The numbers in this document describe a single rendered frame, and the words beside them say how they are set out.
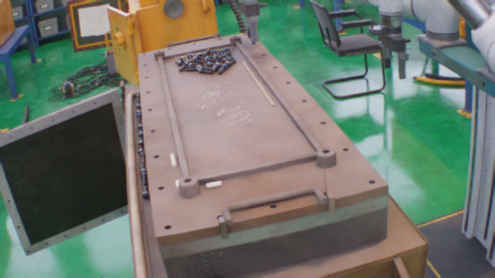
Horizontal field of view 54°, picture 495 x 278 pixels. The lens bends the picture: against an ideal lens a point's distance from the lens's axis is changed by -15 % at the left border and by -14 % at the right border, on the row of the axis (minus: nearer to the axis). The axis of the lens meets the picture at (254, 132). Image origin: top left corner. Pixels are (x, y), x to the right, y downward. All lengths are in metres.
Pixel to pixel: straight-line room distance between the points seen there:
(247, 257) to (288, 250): 0.08
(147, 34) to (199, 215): 2.98
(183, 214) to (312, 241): 0.25
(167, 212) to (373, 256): 0.41
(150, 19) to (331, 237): 3.03
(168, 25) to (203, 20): 0.25
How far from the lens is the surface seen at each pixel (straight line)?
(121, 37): 4.02
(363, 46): 5.06
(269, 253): 1.08
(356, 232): 1.12
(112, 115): 2.30
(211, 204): 1.08
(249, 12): 1.96
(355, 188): 1.08
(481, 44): 1.63
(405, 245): 1.14
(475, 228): 2.67
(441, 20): 2.19
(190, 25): 3.98
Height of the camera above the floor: 1.92
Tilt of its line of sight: 25 degrees down
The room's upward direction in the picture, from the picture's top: 7 degrees counter-clockwise
